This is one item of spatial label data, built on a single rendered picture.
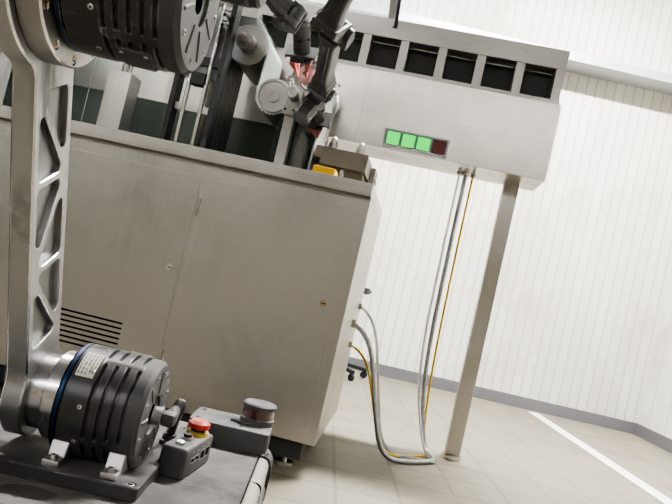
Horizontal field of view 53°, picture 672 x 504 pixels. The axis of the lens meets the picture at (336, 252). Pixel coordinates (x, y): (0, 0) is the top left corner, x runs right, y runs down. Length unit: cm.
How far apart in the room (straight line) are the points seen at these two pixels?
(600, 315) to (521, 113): 273
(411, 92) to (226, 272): 109
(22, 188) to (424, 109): 197
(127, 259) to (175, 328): 26
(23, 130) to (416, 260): 412
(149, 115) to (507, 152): 144
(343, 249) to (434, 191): 294
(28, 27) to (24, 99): 10
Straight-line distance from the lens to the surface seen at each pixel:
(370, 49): 282
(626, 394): 533
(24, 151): 91
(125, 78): 267
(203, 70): 239
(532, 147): 269
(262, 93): 243
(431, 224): 488
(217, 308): 208
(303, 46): 227
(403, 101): 270
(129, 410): 101
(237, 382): 208
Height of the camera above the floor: 60
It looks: 2 degrees up
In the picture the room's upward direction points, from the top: 13 degrees clockwise
